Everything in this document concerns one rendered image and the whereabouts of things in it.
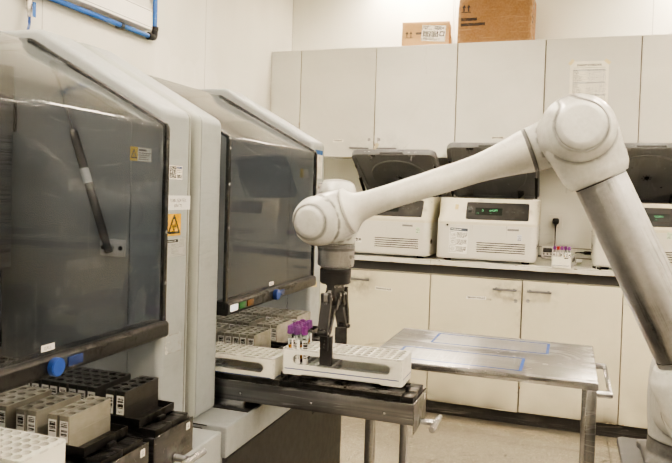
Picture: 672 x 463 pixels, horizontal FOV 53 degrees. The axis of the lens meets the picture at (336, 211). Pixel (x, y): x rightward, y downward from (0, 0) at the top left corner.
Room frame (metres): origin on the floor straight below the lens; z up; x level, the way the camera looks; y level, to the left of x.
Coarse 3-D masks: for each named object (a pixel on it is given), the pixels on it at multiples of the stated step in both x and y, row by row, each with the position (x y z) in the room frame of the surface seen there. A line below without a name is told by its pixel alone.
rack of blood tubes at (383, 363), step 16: (288, 352) 1.60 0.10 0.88; (304, 352) 1.58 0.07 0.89; (336, 352) 1.58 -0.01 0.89; (352, 352) 1.58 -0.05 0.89; (368, 352) 1.57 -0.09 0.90; (384, 352) 1.58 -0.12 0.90; (400, 352) 1.58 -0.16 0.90; (304, 368) 1.58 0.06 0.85; (320, 368) 1.57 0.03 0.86; (336, 368) 1.62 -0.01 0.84; (352, 368) 1.64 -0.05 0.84; (368, 368) 1.63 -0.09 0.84; (384, 368) 1.62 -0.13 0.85; (400, 368) 1.51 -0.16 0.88; (384, 384) 1.52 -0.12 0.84; (400, 384) 1.51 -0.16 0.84
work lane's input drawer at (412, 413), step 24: (216, 384) 1.64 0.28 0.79; (240, 384) 1.62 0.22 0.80; (264, 384) 1.60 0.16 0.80; (288, 384) 1.59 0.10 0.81; (312, 384) 1.57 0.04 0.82; (336, 384) 1.62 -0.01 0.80; (360, 384) 1.63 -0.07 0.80; (408, 384) 1.60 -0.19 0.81; (312, 408) 1.55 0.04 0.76; (336, 408) 1.54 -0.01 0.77; (360, 408) 1.52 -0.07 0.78; (384, 408) 1.50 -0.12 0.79; (408, 408) 1.48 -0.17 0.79; (432, 432) 1.48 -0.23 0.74
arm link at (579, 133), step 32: (576, 96) 1.26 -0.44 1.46; (544, 128) 1.28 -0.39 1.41; (576, 128) 1.22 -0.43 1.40; (608, 128) 1.21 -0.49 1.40; (576, 160) 1.24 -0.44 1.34; (608, 160) 1.25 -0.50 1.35; (576, 192) 1.32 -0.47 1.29; (608, 192) 1.26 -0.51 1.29; (608, 224) 1.27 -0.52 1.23; (640, 224) 1.25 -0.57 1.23; (608, 256) 1.29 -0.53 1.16; (640, 256) 1.25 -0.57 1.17; (640, 288) 1.25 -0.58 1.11; (640, 320) 1.27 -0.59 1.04
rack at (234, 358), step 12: (216, 348) 1.70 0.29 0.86; (228, 348) 1.71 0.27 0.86; (240, 348) 1.70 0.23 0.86; (252, 348) 1.71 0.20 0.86; (264, 348) 1.72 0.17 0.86; (216, 360) 1.72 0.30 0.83; (228, 360) 1.76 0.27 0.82; (240, 360) 1.74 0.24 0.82; (252, 360) 1.63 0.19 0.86; (264, 360) 1.62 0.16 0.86; (276, 360) 1.62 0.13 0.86; (240, 372) 1.64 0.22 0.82; (252, 372) 1.63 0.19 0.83; (264, 372) 1.62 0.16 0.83; (276, 372) 1.62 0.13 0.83
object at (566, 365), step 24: (408, 336) 2.12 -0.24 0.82; (432, 336) 2.13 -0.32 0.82; (456, 336) 2.14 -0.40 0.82; (480, 336) 2.15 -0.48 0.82; (432, 360) 1.82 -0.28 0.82; (456, 360) 1.83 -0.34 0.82; (480, 360) 1.83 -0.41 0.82; (504, 360) 1.84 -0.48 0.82; (528, 360) 1.85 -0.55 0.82; (552, 360) 1.86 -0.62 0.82; (576, 360) 1.87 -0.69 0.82; (552, 384) 1.67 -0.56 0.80; (576, 384) 1.65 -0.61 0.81
